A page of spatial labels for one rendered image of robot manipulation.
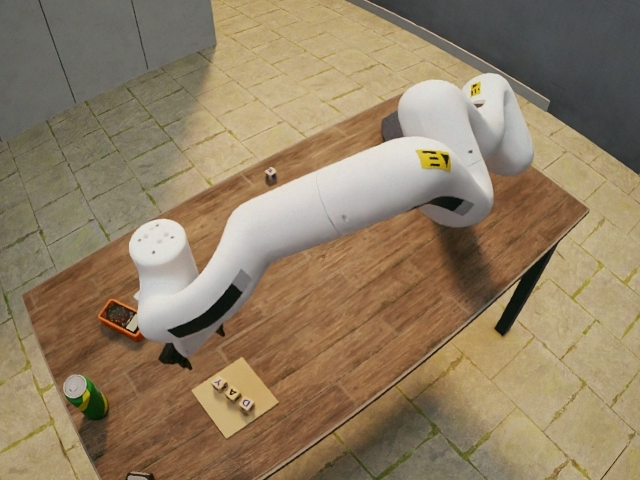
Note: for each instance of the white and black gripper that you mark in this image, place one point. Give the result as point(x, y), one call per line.
point(186, 348)

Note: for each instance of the green and yellow drink can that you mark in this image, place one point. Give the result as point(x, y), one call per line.
point(85, 396)

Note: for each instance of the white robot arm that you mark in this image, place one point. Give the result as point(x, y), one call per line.
point(352, 194)

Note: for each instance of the beige square mat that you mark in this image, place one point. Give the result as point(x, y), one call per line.
point(228, 417)

